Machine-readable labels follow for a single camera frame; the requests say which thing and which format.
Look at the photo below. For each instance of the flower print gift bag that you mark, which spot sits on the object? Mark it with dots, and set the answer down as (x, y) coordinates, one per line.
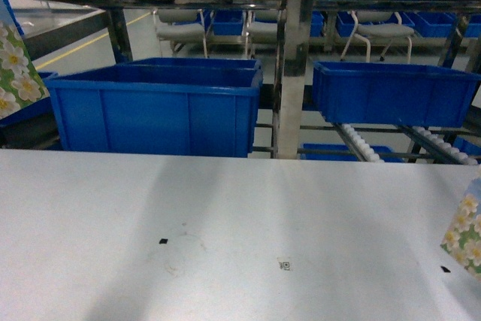
(21, 84)

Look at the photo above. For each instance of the blue bin lower left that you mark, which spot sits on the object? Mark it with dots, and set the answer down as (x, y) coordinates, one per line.
(153, 109)

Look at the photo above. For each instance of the blue bin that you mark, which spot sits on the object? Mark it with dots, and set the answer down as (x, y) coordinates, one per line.
(393, 94)
(153, 109)

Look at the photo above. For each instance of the grey office chair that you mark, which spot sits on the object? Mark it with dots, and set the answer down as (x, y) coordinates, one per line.
(180, 26)
(369, 25)
(261, 28)

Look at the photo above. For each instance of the blue bin lower right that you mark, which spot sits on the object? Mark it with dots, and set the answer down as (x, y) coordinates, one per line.
(393, 94)

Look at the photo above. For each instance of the qr code sticker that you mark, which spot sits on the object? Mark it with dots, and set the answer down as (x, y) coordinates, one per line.
(285, 263)

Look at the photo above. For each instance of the steel rack post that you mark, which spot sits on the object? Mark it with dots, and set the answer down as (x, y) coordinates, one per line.
(296, 47)

